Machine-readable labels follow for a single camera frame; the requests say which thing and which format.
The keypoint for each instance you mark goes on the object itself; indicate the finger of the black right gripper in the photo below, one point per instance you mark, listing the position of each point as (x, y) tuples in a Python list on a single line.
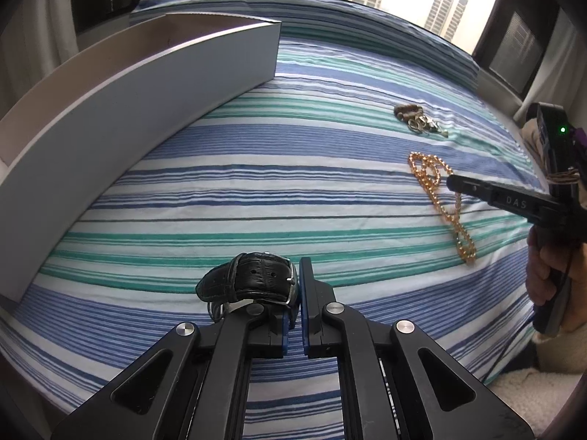
[(533, 206)]

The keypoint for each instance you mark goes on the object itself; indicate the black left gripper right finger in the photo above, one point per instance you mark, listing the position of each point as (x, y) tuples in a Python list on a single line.
[(395, 381)]

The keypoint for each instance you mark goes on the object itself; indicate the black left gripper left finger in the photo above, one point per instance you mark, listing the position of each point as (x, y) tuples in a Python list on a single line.
[(192, 384)]

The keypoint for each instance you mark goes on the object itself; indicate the black leather strap watch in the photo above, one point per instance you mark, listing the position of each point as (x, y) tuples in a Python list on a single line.
[(262, 277)]

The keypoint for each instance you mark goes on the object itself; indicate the right hand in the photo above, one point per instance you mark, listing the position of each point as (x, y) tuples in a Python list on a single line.
[(540, 289)]

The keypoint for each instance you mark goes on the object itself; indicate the beige folded blanket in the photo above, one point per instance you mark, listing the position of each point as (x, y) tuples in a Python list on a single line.
[(531, 137)]

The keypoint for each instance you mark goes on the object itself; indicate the white curtain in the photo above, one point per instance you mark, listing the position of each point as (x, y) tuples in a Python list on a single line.
[(561, 77)]

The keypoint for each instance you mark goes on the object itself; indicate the white fleece blanket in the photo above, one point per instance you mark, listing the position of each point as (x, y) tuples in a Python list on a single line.
[(535, 396)]

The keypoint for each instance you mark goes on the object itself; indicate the striped blue green bedsheet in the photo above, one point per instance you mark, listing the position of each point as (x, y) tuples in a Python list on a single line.
[(312, 163)]

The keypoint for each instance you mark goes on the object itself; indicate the long grey cardboard box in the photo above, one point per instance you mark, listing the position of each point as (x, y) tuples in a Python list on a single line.
[(80, 128)]

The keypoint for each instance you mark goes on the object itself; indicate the black camera module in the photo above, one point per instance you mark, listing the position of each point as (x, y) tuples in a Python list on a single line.
[(559, 142)]

